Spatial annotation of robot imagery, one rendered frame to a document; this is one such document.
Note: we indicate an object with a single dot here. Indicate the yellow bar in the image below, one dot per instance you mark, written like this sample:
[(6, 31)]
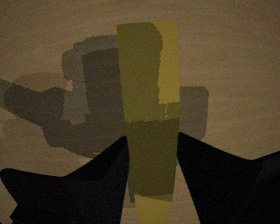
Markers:
[(149, 72)]

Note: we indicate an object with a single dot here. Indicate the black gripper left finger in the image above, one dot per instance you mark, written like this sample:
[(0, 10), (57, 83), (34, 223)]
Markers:
[(92, 194)]

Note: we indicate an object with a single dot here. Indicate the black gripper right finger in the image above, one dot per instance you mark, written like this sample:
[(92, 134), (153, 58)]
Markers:
[(221, 185)]

